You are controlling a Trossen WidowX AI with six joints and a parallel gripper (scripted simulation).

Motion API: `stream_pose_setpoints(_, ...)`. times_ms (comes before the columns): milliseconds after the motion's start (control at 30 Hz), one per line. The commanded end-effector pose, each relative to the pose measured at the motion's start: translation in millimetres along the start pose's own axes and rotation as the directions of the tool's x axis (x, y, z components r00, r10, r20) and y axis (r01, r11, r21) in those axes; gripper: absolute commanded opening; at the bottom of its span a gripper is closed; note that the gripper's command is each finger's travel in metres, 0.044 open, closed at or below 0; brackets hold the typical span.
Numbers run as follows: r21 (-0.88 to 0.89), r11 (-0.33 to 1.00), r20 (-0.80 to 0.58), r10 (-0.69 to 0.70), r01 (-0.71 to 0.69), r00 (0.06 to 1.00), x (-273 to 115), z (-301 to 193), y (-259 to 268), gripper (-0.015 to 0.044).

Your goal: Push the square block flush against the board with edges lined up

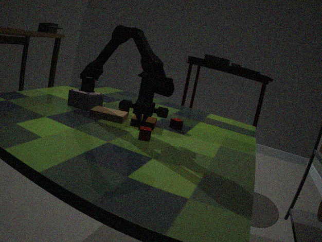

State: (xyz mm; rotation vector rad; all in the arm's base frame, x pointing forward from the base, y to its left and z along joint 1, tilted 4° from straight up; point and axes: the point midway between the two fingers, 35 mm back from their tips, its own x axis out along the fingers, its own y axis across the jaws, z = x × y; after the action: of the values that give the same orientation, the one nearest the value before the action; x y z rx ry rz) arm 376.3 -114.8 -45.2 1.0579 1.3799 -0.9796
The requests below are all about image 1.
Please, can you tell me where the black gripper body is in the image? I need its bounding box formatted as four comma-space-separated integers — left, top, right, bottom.
119, 89, 169, 118

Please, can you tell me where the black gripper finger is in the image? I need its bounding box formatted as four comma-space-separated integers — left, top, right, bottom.
133, 112, 142, 129
140, 114, 153, 126

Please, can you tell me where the brown block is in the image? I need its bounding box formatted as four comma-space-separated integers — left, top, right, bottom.
130, 115, 157, 131

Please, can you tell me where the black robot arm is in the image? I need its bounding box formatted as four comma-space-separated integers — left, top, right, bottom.
79, 25, 175, 114

